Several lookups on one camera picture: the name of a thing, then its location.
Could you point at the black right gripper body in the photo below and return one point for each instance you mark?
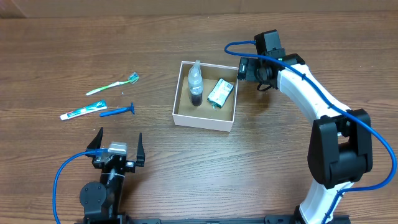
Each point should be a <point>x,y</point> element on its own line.
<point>254,71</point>

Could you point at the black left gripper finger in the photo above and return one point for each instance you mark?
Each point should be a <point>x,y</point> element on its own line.
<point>96,142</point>
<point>140,157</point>

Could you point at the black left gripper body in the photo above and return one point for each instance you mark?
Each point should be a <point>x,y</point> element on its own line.
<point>130,166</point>

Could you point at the teal white toothpaste tube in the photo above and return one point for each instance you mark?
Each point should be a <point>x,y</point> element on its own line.
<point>97,106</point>

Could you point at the white cardboard box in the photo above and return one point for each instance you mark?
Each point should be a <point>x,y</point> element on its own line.
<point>206,115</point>

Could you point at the green white soap packet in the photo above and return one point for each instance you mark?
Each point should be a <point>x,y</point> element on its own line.
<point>220,93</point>

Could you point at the clear soap pump bottle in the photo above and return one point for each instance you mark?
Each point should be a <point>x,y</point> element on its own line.
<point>195,84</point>

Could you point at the green white toothbrush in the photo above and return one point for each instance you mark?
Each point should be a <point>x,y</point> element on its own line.
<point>133,78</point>

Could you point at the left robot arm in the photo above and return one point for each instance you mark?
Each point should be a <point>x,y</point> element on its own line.
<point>101,199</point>

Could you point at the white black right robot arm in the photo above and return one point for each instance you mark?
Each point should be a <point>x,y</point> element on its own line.
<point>339,152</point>

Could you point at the blue disposable razor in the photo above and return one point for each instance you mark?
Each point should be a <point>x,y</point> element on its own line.
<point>119,111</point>

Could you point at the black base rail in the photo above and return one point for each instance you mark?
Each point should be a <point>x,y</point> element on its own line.
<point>211,220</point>

